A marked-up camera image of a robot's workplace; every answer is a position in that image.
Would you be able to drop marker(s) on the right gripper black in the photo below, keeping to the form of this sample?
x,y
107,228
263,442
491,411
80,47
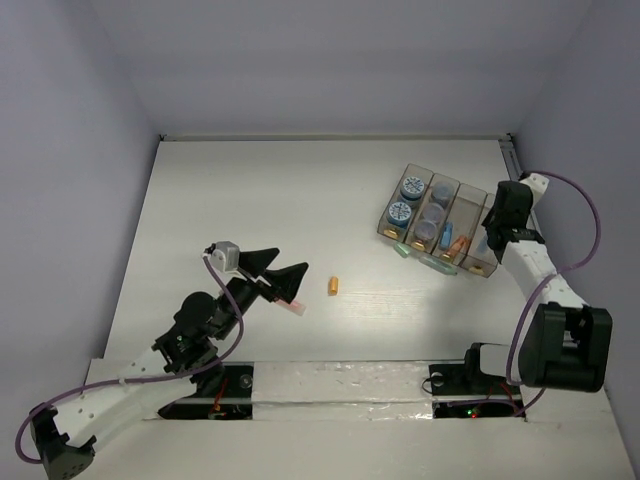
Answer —
x,y
489,217

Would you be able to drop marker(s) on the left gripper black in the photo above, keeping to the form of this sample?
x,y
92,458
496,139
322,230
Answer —
x,y
258,278

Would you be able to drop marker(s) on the orange marker pen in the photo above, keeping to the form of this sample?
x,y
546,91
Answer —
x,y
293,307

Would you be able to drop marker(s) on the orange marker cap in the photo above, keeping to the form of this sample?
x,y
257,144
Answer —
x,y
458,246

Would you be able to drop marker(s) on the blue marker cap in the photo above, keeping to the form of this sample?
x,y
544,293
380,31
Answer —
x,y
446,236

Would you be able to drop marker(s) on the small orange cap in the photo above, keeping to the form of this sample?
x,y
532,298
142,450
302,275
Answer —
x,y
333,286

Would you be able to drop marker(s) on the clear jar of clips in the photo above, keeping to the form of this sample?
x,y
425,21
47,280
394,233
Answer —
x,y
433,212
426,230
443,192

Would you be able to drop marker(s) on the blue lid round jar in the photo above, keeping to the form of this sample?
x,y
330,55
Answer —
x,y
399,214
412,189

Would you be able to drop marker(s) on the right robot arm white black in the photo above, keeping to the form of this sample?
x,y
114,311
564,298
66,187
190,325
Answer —
x,y
560,341

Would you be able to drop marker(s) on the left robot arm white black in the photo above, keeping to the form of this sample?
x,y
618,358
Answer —
x,y
63,434

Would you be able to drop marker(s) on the clear four-compartment organizer tray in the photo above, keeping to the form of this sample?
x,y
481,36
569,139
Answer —
x,y
466,211

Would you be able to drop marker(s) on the green marker pen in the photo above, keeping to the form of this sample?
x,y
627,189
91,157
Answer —
x,y
438,265

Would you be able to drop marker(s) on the small green cap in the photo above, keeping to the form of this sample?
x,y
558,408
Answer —
x,y
402,250

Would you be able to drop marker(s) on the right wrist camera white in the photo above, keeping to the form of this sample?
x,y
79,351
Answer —
x,y
537,183

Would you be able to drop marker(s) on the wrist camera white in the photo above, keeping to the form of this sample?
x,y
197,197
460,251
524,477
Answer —
x,y
537,183
223,256

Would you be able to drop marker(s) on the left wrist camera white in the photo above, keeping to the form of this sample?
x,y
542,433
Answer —
x,y
223,256

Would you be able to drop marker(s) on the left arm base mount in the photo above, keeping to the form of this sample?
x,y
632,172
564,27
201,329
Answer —
x,y
225,396

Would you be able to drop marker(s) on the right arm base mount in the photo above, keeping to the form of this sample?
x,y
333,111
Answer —
x,y
461,390

